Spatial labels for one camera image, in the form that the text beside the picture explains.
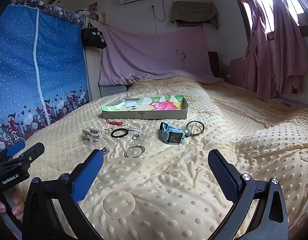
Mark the beige hair claw clip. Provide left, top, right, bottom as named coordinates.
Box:
left=82, top=128, right=102, bottom=146

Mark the blue smart watch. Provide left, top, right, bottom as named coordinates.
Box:
left=159, top=121, right=188, bottom=145

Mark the person's left hand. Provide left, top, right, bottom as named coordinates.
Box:
left=0, top=187, right=26, bottom=222

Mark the cloth covered shelf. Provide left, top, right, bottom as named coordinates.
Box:
left=170, top=1, right=219, bottom=30

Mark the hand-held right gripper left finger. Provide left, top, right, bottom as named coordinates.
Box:
left=22, top=149, right=104, bottom=240

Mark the blue printed fabric wardrobe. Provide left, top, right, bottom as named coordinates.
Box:
left=0, top=0, right=92, bottom=153

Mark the silver bangle bracelet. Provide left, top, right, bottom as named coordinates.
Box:
left=124, top=145, right=146, bottom=159

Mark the yellow dotted blanket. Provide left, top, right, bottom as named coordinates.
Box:
left=16, top=76, right=308, bottom=240

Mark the black power cable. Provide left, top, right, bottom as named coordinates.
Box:
left=151, top=4, right=167, bottom=22

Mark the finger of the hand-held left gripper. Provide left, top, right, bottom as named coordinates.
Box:
left=18, top=142, right=45, bottom=165
left=6, top=140, right=26, bottom=157

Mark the dark brown wooden board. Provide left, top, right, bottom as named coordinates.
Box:
left=207, top=51, right=221, bottom=78

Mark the black hair tie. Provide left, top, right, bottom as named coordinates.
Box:
left=111, top=128, right=129, bottom=138

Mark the pink curtain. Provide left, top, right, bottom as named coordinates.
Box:
left=227, top=0, right=308, bottom=101

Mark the light wooden cabinet panel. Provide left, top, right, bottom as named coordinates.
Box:
left=84, top=17, right=105, bottom=100

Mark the brown hair tie green charm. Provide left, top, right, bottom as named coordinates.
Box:
left=184, top=121, right=205, bottom=138

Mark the black tote bag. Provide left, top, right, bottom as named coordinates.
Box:
left=81, top=21, right=108, bottom=50

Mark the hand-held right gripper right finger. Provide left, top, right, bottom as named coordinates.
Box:
left=208, top=149, right=289, bottom=240

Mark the grey tray with colourful lining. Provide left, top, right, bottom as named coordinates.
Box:
left=102, top=95, right=188, bottom=120

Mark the pink sheet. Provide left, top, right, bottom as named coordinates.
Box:
left=98, top=24, right=224, bottom=86

